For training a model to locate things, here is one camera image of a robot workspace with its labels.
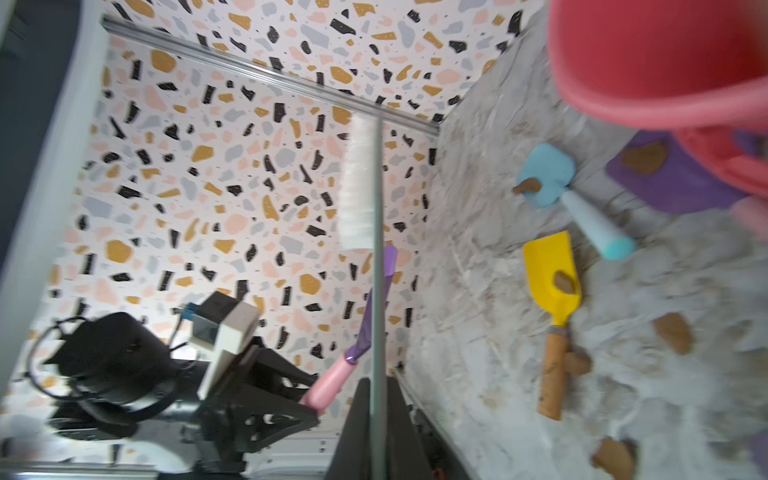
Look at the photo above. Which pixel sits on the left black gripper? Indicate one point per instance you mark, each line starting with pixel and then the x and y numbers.
pixel 256 403

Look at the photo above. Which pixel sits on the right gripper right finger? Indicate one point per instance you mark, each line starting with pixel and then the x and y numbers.
pixel 405 456

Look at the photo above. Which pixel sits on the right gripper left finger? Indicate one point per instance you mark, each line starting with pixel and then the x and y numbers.
pixel 351 459

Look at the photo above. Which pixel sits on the purple trowel pink handle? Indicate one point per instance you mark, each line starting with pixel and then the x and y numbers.
pixel 657 169
pixel 324 391
pixel 759 452

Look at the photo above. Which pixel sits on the yellow trowel wooden handle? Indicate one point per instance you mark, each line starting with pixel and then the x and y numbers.
pixel 555 288

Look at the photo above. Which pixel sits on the light blue trowel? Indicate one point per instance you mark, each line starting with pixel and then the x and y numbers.
pixel 545 179

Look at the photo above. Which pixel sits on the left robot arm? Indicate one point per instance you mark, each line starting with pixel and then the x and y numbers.
pixel 118 378

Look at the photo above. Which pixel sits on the pink plastic bucket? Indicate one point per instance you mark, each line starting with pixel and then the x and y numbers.
pixel 697 69

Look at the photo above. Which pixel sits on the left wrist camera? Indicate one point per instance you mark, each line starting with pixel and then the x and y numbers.
pixel 222 327

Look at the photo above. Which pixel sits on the purple trowel pink handle front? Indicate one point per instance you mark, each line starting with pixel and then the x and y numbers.
pixel 759 452

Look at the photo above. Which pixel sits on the purple trowel pink handle back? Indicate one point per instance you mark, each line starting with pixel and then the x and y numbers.
pixel 657 169

